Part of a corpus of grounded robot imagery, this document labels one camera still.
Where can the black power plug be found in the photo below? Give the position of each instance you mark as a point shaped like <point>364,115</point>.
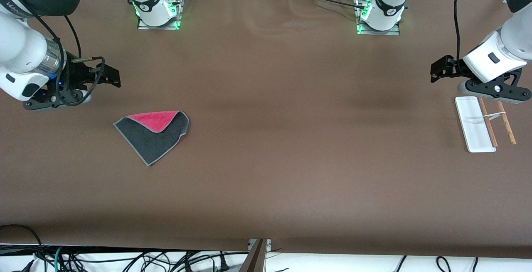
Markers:
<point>224,265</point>

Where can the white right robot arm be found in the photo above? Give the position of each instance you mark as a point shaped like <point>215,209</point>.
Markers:
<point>20,43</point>

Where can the red and grey towel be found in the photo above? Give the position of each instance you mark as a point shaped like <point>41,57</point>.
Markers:
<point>153,143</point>

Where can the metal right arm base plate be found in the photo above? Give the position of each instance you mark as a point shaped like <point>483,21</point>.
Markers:
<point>166,27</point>

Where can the brown table cover sheet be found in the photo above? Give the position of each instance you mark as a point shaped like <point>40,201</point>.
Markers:
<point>266,139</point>

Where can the small metal bracket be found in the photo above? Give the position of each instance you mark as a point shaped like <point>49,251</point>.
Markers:
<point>251,243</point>

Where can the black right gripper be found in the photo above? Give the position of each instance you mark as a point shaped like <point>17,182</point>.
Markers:
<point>76,76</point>

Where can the white rack base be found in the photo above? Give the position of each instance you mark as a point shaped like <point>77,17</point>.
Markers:
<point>474,126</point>

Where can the small white rack clip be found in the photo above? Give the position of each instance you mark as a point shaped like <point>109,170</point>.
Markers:
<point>494,116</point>

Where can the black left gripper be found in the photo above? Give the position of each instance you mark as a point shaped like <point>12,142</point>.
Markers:
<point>453,68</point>

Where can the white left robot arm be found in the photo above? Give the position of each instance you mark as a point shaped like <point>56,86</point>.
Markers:
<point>511,43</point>

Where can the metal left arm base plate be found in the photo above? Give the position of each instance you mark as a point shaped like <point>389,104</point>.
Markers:
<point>392,32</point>

